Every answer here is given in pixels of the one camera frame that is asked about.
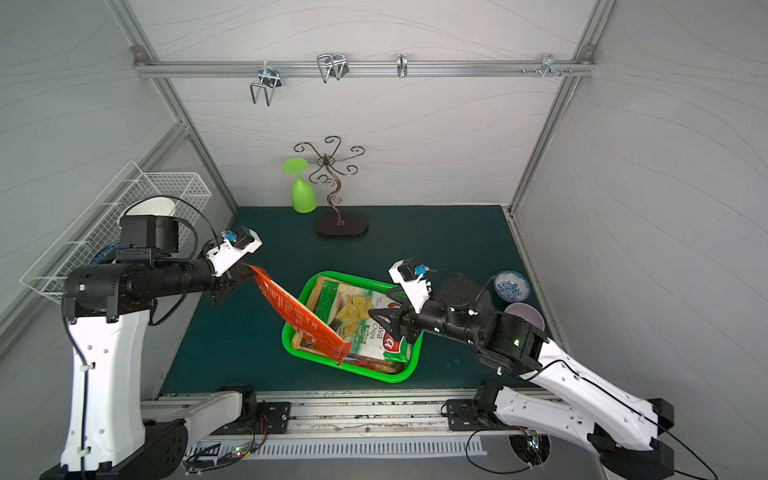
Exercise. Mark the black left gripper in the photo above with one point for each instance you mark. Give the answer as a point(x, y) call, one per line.
point(227, 284)

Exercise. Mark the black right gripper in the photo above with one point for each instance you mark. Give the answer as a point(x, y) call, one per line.
point(405, 318)

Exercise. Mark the green seaweed snack bag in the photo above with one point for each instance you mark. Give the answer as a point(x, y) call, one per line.
point(345, 308)

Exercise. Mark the orange cheddar chips bag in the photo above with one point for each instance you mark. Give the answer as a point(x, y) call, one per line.
point(297, 315)

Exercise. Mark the brown Kettle chips bag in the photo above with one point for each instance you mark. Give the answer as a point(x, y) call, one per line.
point(376, 365)

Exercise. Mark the blue Sea Salt chips bag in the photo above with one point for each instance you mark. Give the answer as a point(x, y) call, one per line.
point(299, 342)

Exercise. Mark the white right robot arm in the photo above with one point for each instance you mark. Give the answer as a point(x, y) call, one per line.
point(622, 430)

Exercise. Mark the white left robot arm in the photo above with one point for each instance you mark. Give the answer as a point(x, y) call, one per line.
point(106, 311)

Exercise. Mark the green plastic basket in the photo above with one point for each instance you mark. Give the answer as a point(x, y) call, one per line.
point(318, 358)

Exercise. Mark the blue patterned ceramic bowl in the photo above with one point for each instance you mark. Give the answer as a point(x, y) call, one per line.
point(106, 255)

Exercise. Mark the white ceramic bowl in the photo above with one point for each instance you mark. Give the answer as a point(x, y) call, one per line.
point(157, 206)

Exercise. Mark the dark metal ornament stand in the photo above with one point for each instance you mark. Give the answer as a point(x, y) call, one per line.
point(329, 172)

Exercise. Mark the small blue patterned bowl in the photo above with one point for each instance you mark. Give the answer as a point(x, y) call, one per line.
point(512, 286)

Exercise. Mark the pink round bowl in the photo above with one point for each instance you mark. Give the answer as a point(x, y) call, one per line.
point(528, 313)

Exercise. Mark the green plastic wine glass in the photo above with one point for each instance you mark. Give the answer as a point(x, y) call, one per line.
point(303, 197)

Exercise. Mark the metal double hook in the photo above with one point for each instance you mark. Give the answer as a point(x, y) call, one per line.
point(268, 80)

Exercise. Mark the small metal hook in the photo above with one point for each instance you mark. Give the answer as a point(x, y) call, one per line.
point(402, 65)

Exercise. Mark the metal clip hook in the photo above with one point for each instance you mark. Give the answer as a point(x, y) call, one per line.
point(332, 65)

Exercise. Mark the metal corner hook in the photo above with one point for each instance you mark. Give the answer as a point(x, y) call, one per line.
point(547, 68)

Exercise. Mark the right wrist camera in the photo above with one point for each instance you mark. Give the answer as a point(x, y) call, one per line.
point(410, 275)

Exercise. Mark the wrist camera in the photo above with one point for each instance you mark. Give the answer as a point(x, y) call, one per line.
point(410, 275)
point(235, 244)

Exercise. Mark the white wire wall basket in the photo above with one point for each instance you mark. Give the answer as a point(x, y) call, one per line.
point(98, 226)

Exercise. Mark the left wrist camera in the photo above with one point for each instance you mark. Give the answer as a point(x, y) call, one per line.
point(235, 244)

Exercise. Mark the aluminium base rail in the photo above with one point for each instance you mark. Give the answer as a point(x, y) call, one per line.
point(352, 424)

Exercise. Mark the aluminium top rail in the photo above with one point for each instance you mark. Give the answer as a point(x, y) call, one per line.
point(148, 67)

